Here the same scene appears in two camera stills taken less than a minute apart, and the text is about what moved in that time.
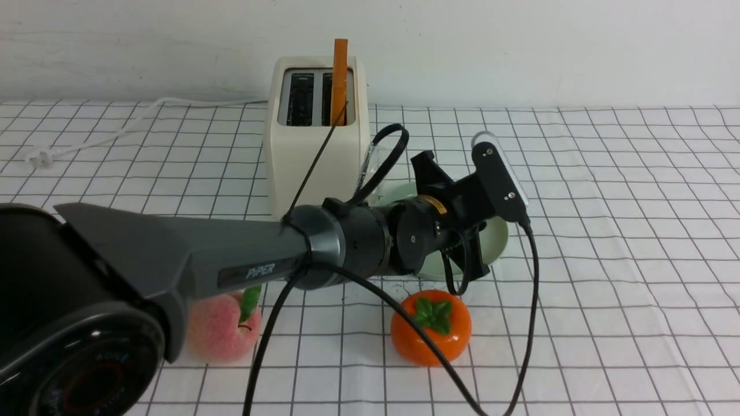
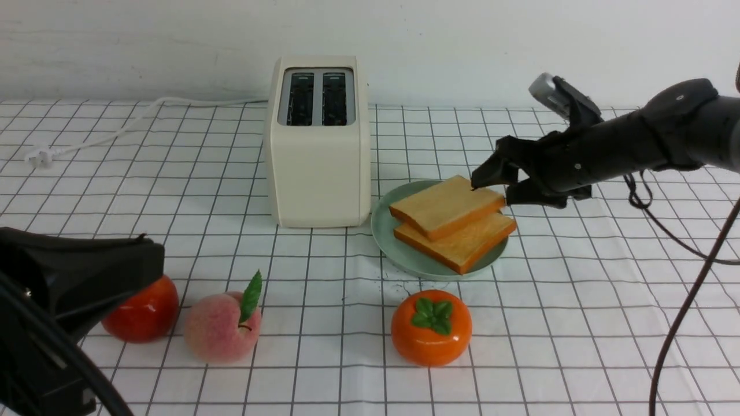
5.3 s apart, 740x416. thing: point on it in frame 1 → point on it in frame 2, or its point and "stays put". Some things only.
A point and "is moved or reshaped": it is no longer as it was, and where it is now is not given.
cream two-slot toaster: x=298 y=122 stays put
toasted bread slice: x=339 y=81 is moved or reshaped
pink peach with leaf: x=225 y=327 stays put
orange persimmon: x=444 y=315 stays put
